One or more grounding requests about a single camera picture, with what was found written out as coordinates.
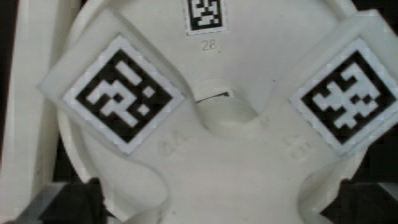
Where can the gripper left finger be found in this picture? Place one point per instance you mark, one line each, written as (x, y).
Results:
(67, 204)

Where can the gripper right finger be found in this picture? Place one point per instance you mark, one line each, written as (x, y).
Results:
(362, 206)

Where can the white cross-shaped table base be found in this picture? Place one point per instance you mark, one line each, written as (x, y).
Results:
(224, 166)

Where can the white round table top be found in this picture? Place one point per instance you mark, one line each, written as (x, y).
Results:
(266, 50)

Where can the white cylindrical table leg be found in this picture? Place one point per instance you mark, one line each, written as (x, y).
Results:
(220, 101)

